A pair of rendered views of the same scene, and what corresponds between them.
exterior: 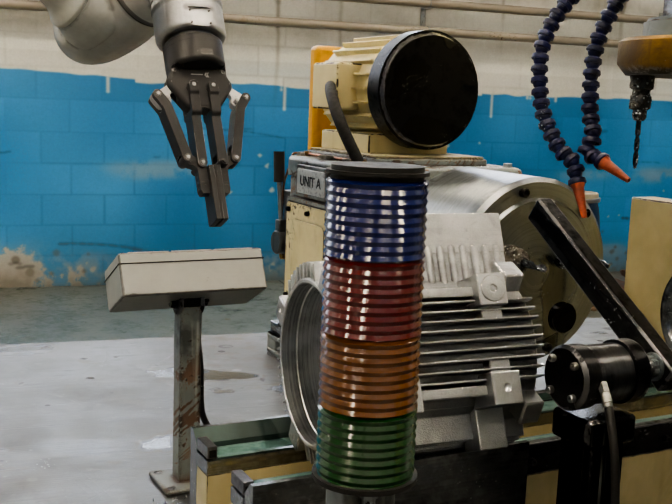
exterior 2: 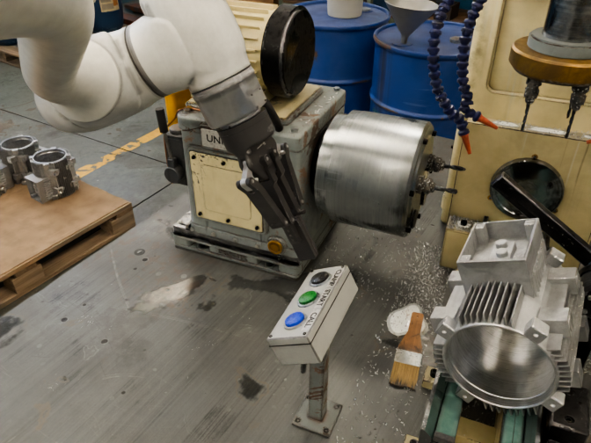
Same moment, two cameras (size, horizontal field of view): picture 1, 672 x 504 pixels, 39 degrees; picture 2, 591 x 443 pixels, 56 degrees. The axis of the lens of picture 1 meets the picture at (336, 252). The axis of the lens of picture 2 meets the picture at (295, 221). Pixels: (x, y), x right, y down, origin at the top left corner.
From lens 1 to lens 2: 0.94 m
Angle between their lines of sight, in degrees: 44
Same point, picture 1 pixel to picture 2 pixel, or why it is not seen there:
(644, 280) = (474, 168)
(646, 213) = (478, 132)
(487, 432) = not seen: hidden behind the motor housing
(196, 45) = (264, 126)
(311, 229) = (230, 174)
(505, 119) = not seen: outside the picture
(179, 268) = (330, 316)
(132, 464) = (267, 420)
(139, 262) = (317, 332)
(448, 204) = (377, 158)
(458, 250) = (538, 256)
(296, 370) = (448, 356)
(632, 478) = not seen: hidden behind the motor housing
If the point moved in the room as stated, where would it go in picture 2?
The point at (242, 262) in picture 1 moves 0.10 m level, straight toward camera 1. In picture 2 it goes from (346, 283) to (398, 315)
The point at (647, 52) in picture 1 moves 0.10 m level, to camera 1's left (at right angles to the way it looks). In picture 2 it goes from (566, 75) to (533, 89)
